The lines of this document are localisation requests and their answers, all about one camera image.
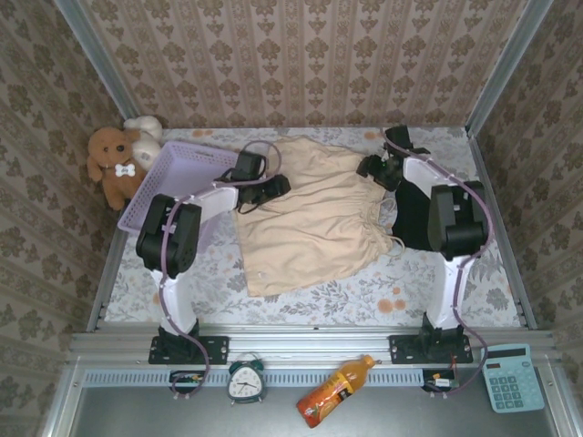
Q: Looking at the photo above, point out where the black t-shirt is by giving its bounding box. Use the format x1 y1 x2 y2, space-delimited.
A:
392 179 445 251

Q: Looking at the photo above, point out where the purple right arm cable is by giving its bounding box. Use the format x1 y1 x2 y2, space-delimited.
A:
380 126 496 400

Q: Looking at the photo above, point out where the aluminium frame post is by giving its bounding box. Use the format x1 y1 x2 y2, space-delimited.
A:
54 0 140 120
466 0 555 134

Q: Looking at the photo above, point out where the purple plastic laundry basket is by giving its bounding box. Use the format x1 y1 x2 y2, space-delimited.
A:
117 139 242 247

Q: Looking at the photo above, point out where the light blue calculator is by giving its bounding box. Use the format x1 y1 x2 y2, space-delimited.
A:
478 342 546 413

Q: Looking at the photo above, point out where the beige drawstring garment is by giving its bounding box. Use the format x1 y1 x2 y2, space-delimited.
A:
231 136 406 298

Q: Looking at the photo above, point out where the orange juice bottle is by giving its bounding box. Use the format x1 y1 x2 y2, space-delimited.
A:
295 354 377 429

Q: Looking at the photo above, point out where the slotted grey cable duct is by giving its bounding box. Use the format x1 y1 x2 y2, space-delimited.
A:
81 369 456 388

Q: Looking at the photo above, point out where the aluminium side rail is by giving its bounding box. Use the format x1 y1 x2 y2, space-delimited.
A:
468 131 538 330
86 229 128 332

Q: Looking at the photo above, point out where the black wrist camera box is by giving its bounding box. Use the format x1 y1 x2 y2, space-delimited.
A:
384 126 415 154
234 152 268 181

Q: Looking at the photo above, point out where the floral print tablecloth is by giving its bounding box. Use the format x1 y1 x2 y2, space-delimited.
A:
104 127 523 329

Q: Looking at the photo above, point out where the green twin-bell alarm clock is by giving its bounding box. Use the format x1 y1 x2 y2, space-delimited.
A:
226 352 266 407

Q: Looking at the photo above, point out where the grey metal shelf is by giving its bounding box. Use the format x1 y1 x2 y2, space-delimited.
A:
43 363 579 437

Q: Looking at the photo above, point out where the small electronics board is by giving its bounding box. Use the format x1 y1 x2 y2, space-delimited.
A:
170 371 206 388
423 368 461 392

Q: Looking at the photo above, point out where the aluminium front rail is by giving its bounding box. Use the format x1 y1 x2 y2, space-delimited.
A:
67 325 557 365

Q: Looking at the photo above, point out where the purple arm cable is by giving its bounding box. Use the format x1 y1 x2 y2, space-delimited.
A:
157 139 282 402
380 126 496 400

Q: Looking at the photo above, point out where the white plush toy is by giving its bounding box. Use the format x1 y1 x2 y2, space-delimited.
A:
123 115 164 169

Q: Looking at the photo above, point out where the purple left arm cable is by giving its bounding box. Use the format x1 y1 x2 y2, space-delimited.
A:
157 139 282 402

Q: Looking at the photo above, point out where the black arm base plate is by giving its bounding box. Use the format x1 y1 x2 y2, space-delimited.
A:
388 334 474 364
148 335 230 365

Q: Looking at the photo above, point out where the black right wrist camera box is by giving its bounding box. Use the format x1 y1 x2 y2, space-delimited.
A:
384 126 415 154

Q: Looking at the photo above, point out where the brown plush dog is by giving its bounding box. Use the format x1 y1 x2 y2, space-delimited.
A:
86 127 149 211

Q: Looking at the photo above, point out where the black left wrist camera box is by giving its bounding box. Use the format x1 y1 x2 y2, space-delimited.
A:
234 152 268 181

